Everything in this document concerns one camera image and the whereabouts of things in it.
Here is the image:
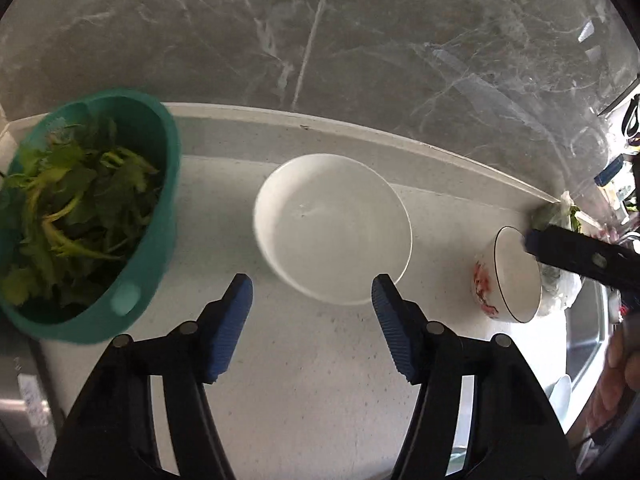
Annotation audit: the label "white deep bowl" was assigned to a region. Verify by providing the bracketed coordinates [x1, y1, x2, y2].
[550, 374, 572, 416]

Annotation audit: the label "person's right hand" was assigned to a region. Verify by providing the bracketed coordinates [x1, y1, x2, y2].
[590, 310, 640, 431]

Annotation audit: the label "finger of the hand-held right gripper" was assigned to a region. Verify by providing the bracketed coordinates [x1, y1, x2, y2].
[525, 225, 640, 291]

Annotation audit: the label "small plain white bowl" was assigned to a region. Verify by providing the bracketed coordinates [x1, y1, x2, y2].
[253, 153, 413, 306]

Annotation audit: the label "green plastic strainer basket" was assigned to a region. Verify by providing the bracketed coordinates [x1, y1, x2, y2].
[0, 89, 182, 345]

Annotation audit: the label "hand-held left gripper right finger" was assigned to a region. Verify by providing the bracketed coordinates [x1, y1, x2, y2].
[371, 274, 578, 480]

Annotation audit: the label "stainless steel sink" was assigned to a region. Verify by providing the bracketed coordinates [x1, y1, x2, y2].
[565, 275, 621, 411]

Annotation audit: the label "stainless steel rice cooker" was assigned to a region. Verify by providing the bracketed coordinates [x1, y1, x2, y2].
[0, 350, 66, 461]

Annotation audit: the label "leafy greens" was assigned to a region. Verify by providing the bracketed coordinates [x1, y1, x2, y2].
[0, 115, 163, 308]

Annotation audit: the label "black-rimmed printed bowl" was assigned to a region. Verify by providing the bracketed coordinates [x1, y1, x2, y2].
[473, 226, 542, 324]

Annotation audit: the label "plastic bag of greens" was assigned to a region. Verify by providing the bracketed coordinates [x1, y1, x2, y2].
[530, 191, 583, 316]

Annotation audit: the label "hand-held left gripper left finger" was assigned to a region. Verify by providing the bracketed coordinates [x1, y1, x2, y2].
[47, 273, 254, 480]

